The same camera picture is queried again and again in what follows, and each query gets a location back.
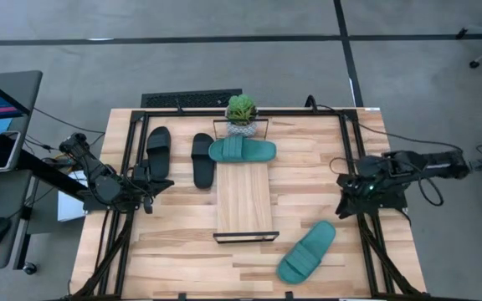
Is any green succulent in white pot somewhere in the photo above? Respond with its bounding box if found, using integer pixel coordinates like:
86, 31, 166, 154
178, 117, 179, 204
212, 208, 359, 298
225, 94, 259, 138

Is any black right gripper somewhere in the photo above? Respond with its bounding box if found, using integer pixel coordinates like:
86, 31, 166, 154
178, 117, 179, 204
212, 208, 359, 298
334, 173, 378, 220

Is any black metal table frame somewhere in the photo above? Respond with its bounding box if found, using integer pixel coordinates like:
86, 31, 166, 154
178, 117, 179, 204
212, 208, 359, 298
71, 107, 424, 301

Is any black monitor cable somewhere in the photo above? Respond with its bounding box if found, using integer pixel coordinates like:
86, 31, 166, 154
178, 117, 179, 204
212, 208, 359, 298
33, 107, 106, 135

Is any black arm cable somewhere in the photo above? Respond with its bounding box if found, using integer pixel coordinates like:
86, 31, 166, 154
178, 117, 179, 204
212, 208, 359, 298
351, 119, 464, 154

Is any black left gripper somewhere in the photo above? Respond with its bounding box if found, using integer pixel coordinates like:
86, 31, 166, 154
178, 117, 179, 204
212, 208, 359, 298
133, 165, 175, 198

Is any teal green slide sandal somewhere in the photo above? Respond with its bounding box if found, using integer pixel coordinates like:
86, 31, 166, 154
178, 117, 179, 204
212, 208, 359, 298
276, 220, 337, 285
208, 135, 278, 164

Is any black rubber slide sandal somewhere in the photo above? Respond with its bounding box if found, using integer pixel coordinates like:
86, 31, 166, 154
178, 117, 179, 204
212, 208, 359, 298
146, 125, 172, 183
190, 132, 218, 190

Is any desk leg with caster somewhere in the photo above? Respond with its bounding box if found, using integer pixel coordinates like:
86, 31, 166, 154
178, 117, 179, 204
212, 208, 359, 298
13, 200, 39, 276

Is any black smartphone with silver rim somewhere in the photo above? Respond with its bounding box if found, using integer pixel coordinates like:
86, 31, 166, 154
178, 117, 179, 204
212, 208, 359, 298
0, 131, 21, 171

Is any white box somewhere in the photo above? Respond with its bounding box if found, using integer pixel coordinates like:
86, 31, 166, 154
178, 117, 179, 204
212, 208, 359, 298
56, 170, 90, 222

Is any black diagonal support bar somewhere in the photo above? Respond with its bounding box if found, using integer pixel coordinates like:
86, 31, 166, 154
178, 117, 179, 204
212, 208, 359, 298
17, 149, 90, 202

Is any black keyboard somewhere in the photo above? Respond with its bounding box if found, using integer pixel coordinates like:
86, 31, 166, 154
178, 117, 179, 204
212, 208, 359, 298
141, 88, 244, 109

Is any wooden shelf with black frame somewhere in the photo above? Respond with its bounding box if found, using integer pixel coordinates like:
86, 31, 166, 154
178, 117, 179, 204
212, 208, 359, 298
213, 118, 280, 244

